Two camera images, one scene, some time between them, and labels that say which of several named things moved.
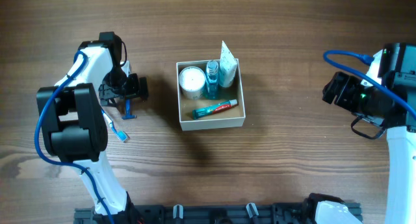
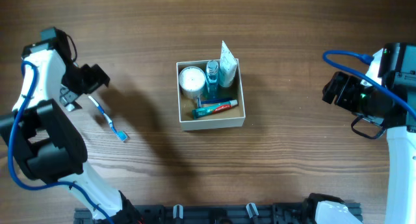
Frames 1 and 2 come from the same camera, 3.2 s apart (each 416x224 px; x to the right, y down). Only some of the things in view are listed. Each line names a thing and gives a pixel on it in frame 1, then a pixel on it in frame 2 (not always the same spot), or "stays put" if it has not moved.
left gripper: (130, 88) → (92, 78)
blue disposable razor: (128, 110) → (199, 101)
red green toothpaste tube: (198, 112) stays put
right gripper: (340, 92) stays put
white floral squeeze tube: (228, 67) stays put
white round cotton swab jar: (192, 80) stays put
